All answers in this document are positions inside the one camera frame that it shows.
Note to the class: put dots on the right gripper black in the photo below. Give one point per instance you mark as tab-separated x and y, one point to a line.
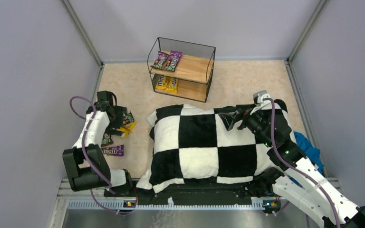
241	116

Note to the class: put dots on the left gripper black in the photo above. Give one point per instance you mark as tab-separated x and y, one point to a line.
119	118

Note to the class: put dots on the purple brown candy bag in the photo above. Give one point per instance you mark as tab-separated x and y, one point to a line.
128	119

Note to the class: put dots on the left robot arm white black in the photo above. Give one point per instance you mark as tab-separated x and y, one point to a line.
85	163

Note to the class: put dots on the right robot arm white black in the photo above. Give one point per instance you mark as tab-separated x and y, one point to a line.
294	176

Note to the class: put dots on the yellow candy bag on table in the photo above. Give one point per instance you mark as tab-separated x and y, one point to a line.
126	129

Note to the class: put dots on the purple candy bag near base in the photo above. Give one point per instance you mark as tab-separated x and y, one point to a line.
114	151

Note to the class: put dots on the yellow candy bag shelf left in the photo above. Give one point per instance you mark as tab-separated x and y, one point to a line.
162	82

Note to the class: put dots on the yellow candy bag shelf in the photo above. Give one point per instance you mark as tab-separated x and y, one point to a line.
162	82
172	86

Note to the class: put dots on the yellow candy bag shelf right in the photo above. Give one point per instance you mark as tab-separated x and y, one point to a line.
172	86

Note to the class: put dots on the purple candy bag shelf left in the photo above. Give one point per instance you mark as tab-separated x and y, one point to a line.
160	60

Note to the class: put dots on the purple candy bag shelf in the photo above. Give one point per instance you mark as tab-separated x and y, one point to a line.
160	60
172	61

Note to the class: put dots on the purple candy bag shelf right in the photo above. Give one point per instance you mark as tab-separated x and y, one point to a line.
172	61

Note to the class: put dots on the black white checkered pillow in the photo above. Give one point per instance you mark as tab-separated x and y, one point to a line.
193	144

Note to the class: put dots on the blue cloth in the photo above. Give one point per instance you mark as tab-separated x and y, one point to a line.
311	152

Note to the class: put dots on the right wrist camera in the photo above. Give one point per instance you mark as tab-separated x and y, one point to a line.
261	97

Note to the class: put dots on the black wire wooden shelf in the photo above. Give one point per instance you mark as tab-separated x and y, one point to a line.
194	70

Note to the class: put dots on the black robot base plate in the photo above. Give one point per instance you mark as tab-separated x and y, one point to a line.
196	193

